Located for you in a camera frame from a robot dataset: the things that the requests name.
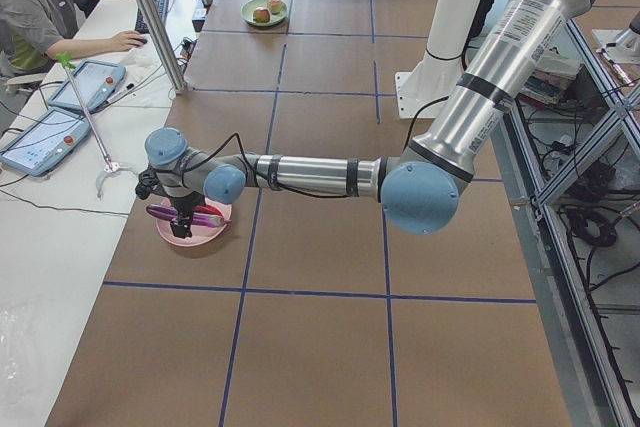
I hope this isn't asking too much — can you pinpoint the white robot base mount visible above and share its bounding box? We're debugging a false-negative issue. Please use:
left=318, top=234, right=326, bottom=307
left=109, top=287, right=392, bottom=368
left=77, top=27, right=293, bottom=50
left=394, top=55, right=463, bottom=119

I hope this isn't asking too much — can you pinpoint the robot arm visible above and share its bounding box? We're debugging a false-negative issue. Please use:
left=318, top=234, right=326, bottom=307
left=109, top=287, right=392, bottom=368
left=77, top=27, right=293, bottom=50
left=135, top=0, right=596, bottom=238

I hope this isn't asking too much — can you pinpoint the purple eggplant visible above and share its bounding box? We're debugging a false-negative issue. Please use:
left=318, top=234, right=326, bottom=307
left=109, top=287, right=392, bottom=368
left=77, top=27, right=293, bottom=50
left=145, top=204, right=230, bottom=228

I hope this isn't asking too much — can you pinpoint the black keyboard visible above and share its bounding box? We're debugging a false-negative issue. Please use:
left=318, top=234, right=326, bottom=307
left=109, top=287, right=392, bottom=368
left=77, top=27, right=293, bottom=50
left=134, top=0, right=169, bottom=34

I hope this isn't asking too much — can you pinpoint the pink plate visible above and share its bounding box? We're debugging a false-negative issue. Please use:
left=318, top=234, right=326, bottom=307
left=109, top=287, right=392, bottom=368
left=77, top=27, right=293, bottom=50
left=155, top=199, right=232, bottom=247

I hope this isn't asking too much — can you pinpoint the aluminium frame post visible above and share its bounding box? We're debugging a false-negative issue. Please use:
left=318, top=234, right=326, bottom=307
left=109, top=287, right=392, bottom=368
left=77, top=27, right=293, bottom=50
left=137, top=0, right=187, bottom=94

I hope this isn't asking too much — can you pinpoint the red chili pepper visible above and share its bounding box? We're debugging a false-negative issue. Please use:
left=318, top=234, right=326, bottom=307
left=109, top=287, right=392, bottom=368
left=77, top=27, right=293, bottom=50
left=195, top=205, right=223, bottom=217

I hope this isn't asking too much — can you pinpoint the teach pendant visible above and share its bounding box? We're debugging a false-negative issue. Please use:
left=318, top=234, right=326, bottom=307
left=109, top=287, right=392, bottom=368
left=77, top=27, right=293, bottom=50
left=48, top=59, right=126, bottom=113
left=1, top=107, right=90, bottom=177

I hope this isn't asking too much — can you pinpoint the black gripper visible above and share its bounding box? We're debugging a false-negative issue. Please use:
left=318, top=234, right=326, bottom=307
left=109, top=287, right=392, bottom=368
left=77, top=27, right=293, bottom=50
left=135, top=169, right=205, bottom=239

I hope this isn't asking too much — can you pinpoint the upper teach pendant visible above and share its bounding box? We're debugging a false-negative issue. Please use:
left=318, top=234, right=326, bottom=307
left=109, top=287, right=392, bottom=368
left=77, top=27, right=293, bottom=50
left=48, top=59, right=126, bottom=113

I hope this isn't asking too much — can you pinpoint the lower teach pendant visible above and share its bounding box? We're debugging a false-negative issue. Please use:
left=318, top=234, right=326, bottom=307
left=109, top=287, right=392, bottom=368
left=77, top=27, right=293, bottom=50
left=1, top=107, right=90, bottom=177

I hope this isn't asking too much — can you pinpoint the seated person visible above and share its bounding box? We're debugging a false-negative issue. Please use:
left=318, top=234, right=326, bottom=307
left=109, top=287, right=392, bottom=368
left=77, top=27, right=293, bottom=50
left=1, top=0, right=145, bottom=75

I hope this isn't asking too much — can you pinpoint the red yellow pomegranate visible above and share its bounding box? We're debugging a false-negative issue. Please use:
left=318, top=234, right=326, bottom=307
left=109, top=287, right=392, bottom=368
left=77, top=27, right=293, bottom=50
left=252, top=7, right=271, bottom=24

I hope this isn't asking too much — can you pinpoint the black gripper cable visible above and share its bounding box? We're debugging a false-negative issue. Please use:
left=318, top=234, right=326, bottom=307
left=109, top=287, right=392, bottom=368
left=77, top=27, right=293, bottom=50
left=207, top=132, right=351, bottom=199

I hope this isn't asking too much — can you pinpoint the peach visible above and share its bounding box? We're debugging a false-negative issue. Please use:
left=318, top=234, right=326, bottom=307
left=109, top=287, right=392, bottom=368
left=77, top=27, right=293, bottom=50
left=266, top=0, right=285, bottom=15

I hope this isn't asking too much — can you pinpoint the green plate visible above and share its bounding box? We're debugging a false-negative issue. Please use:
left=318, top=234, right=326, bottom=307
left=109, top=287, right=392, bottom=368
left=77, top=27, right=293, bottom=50
left=241, top=0, right=288, bottom=28

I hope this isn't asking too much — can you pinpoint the reach grabber tool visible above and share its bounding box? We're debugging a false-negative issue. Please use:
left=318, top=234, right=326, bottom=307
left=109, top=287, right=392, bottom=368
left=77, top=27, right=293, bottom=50
left=56, top=52, right=139, bottom=199

